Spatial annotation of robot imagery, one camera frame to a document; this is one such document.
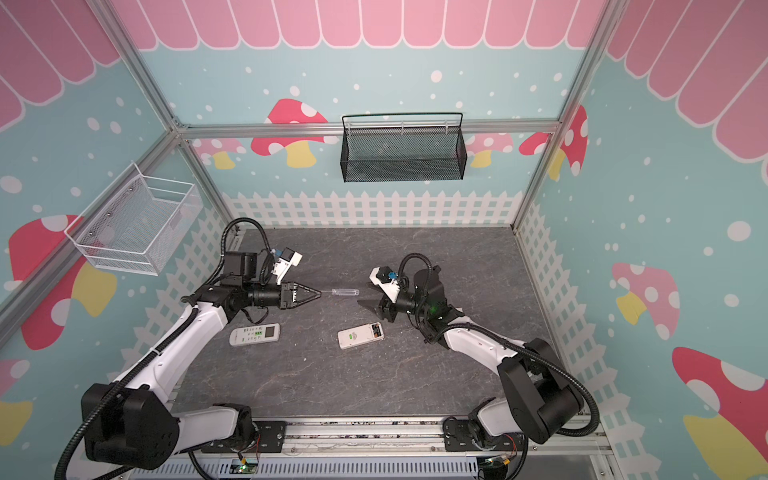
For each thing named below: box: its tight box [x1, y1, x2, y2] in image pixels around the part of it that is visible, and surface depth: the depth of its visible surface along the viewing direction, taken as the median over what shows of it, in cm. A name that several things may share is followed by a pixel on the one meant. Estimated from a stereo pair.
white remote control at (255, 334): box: [229, 323, 281, 346], surface depth 93 cm
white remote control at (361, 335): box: [337, 321, 385, 349], surface depth 92 cm
